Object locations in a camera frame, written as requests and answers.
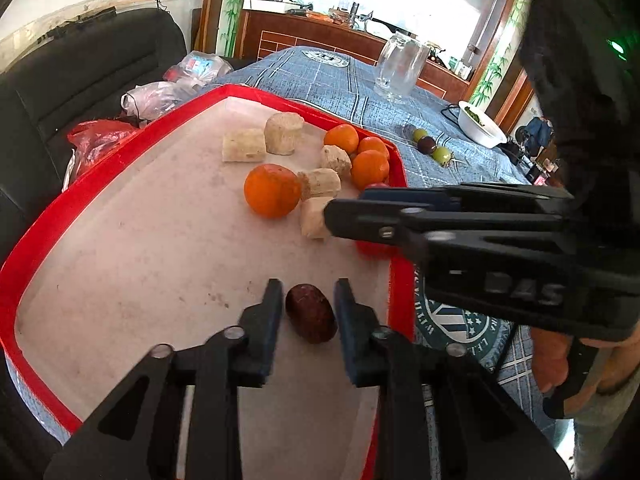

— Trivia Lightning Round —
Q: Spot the clear glass mug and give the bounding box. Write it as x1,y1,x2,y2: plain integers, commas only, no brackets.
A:
374,31,431,105

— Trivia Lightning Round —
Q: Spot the clear bag with packets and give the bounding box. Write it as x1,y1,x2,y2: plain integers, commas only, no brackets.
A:
164,51,233,86

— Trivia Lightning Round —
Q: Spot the black sofa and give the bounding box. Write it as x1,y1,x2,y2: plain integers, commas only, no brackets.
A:
0,7,188,261

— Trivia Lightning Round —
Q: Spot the large red tomato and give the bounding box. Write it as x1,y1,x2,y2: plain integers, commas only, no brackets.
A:
354,239,401,259

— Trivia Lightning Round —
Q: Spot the peeled banana piece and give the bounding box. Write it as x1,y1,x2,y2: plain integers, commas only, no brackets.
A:
221,128,267,163
320,145,353,178
300,196,335,240
264,112,305,156
298,168,342,198

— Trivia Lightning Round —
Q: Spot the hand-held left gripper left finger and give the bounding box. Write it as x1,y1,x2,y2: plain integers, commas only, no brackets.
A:
45,278,285,480

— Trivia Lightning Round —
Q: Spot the small orange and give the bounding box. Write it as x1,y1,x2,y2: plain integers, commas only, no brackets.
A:
323,125,360,155
356,136,391,161

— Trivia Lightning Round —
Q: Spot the red plastic bag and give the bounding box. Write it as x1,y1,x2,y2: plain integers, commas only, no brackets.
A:
67,120,143,171

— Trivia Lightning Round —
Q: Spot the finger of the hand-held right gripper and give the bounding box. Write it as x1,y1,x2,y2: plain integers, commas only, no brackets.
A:
361,184,574,214
324,199,577,272

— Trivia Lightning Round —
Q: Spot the person's right hand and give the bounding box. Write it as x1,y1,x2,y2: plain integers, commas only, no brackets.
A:
531,327,640,397

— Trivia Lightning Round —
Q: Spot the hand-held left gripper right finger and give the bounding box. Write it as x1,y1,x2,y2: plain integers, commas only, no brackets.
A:
334,278,571,480

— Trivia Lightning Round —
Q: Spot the wooden partition counter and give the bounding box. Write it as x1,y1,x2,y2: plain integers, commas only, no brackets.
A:
192,0,546,111

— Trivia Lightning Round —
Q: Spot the dark red date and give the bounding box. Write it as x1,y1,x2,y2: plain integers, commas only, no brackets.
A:
285,283,338,345

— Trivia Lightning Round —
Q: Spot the person's grey clothing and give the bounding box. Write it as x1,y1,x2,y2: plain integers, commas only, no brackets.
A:
570,390,640,480

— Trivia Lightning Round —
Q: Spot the red tray with white inside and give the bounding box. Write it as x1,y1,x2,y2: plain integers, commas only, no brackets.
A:
0,85,416,480

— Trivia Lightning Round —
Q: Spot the white bowl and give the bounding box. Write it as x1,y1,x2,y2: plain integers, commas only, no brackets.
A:
457,101,507,149

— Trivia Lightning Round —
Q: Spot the white flat box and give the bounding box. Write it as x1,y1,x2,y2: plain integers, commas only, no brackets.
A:
242,0,301,12

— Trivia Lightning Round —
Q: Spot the clear plastic bag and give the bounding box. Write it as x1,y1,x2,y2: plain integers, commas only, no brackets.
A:
121,81,201,121

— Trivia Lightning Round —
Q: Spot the large orange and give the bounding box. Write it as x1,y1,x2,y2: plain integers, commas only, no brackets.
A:
350,150,390,192
243,163,303,220

